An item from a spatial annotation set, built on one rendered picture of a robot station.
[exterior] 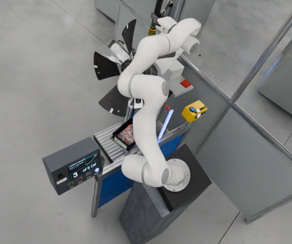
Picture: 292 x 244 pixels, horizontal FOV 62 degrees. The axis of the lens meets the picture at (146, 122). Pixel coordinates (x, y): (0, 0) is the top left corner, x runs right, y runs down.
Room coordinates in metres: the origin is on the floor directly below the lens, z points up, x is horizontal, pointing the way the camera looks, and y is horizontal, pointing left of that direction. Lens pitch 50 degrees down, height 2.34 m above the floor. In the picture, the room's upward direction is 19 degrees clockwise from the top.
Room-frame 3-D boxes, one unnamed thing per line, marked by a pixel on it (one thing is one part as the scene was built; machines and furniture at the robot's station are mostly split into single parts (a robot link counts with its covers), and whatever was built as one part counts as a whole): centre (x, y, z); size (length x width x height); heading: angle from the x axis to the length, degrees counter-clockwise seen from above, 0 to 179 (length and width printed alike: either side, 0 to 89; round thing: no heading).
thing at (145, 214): (0.74, -0.26, 0.46); 0.30 x 0.30 x 0.93; 46
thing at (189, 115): (1.35, -0.33, 1.02); 0.16 x 0.10 x 0.11; 142
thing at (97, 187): (0.70, 0.18, 0.39); 0.04 x 0.04 x 0.78; 52
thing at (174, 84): (1.84, -0.10, 0.84); 0.36 x 0.24 x 0.03; 52
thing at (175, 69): (1.91, -0.06, 0.91); 0.17 x 0.16 x 0.11; 142
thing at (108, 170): (1.04, -0.08, 0.82); 0.90 x 0.04 x 0.08; 142
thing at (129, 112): (1.50, 0.18, 0.45); 0.09 x 0.04 x 0.91; 52
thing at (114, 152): (1.58, 0.13, 0.04); 0.62 x 0.46 x 0.08; 142
